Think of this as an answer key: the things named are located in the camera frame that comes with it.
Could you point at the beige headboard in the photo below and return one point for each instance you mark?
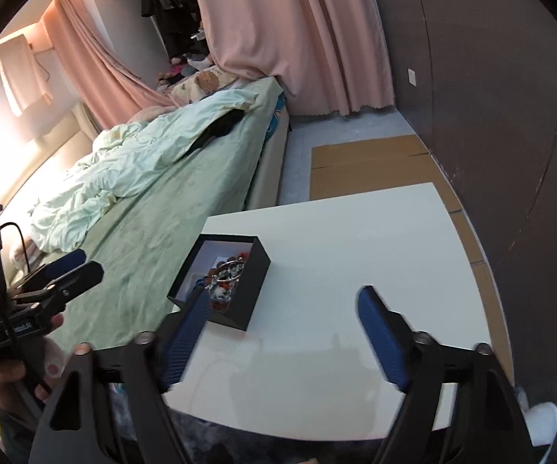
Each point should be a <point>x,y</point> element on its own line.
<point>51,154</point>

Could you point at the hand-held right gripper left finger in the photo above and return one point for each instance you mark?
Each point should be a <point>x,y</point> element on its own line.
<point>186,333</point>

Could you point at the bed with green sheet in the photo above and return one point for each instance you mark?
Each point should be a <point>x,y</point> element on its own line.
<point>152,232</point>

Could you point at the white hanging towel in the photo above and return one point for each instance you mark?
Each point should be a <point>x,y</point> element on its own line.
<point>20,72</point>

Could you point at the pile of mixed jewelry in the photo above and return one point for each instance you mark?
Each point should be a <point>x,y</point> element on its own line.
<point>225,275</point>

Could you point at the black garment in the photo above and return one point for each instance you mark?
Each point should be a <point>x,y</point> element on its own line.
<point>220,128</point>

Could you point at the hanging dark clothes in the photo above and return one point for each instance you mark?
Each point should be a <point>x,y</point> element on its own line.
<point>167,5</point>

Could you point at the dark grey rug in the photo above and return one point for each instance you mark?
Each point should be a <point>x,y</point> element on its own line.
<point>259,440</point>

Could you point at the pale green duvet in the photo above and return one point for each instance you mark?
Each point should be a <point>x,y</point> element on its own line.
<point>128,159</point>

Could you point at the person's left hand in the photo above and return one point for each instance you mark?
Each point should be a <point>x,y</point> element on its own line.
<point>3,382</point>

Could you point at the printed cartoon pillow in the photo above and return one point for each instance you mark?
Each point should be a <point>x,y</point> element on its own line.
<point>206,84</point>

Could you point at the plush toys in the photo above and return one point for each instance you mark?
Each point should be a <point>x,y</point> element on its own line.
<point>181,70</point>

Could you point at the white slipper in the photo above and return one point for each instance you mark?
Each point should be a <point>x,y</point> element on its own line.
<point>541,420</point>

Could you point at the narrow pink curtain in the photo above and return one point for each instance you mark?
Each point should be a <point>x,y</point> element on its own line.
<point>99,58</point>

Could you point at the black jewelry box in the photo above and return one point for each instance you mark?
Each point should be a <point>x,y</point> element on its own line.
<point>254,275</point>

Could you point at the wide pink curtain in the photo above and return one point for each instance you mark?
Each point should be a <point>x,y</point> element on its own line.
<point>283,34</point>

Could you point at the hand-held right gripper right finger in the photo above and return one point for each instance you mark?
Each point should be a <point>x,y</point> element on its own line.
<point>384,338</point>

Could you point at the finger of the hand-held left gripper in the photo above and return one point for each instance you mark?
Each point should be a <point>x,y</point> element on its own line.
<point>73,278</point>
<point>65,261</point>

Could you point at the white wall socket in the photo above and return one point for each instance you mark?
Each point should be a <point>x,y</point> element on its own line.
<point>411,77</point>

